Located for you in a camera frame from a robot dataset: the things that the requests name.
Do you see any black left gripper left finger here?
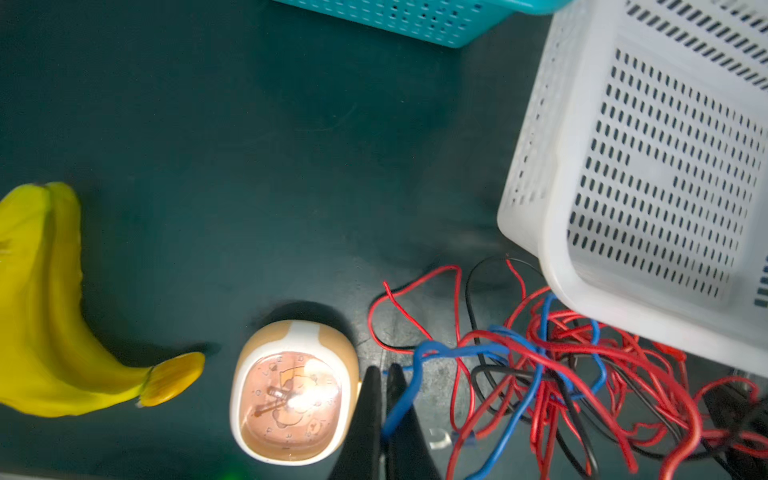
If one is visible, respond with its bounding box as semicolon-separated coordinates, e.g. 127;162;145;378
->
328;366;383;480

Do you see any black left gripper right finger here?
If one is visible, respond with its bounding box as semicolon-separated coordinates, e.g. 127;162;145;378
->
383;363;441;480

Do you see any blue cable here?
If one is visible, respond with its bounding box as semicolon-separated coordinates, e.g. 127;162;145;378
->
380;293;604;480

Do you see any red cable bundle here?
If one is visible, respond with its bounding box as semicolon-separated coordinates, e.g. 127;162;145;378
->
367;259;768;480

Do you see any black cable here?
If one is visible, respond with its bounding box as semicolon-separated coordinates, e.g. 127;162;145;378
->
464;256;601;480

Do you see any yellow banana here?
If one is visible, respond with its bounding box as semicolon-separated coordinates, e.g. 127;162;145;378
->
1;182;205;418

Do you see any white basket near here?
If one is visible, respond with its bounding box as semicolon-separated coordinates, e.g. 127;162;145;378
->
497;1;767;376

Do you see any teal plastic basket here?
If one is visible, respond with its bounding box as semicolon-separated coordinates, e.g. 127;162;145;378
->
282;0;570;49

